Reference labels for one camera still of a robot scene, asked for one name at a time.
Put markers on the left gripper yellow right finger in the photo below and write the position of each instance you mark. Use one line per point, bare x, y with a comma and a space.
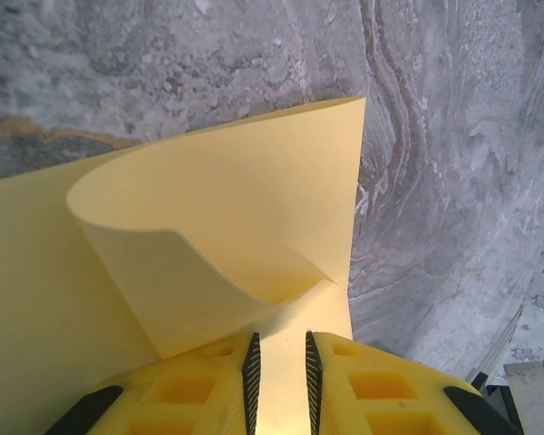
390, 394

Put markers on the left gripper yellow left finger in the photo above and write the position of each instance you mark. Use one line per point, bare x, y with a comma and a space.
177, 394

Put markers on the yellow square paper sheet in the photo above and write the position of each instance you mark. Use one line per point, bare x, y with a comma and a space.
208, 204

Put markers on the aluminium side rail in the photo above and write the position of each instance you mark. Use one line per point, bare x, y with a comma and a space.
498, 349

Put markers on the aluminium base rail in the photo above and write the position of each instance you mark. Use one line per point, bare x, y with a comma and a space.
535, 399

